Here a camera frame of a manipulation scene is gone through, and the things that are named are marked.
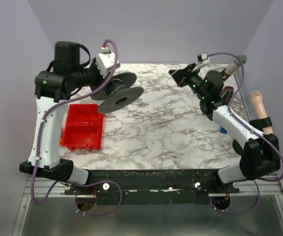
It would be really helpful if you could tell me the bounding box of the thin white cable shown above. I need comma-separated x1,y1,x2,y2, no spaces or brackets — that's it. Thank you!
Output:
165,63,201,114

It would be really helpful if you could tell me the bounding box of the black filament spool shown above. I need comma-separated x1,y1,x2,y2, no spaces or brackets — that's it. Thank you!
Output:
91,72,144,114

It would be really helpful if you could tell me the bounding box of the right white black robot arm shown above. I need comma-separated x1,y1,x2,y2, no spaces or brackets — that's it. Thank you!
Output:
168,64,281,183

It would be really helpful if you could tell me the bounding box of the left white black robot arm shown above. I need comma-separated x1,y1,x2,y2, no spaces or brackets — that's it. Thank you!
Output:
19,39,118,185

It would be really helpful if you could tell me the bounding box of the brown wooden metronome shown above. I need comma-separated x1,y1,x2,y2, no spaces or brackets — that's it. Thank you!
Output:
220,86,234,105

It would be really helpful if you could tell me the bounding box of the red plastic bin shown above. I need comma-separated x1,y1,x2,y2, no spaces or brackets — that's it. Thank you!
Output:
61,104,104,151

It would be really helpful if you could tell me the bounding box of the grey silver microphone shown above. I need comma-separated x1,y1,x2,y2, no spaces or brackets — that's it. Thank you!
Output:
222,54,248,81

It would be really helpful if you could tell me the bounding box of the blue toy brick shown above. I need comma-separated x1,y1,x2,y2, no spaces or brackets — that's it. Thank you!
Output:
220,126,227,134

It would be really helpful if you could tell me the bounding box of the orange toy brick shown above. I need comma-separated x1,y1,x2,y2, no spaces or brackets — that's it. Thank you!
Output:
59,128,64,146

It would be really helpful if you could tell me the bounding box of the pink beige microphone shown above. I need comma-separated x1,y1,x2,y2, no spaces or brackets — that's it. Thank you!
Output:
249,90,273,131

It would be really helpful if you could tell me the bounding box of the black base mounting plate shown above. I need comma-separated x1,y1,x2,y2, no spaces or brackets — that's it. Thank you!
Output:
51,169,239,205

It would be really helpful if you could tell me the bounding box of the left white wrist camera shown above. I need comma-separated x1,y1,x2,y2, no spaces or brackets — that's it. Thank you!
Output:
95,52,121,79

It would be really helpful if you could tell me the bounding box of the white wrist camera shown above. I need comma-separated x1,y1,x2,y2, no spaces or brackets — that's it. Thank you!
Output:
95,52,121,79
194,52,210,70

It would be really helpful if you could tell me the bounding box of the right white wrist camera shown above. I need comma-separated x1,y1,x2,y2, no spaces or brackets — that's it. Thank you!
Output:
194,52,210,70

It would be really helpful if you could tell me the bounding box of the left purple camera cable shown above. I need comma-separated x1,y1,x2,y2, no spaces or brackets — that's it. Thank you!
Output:
31,39,123,217

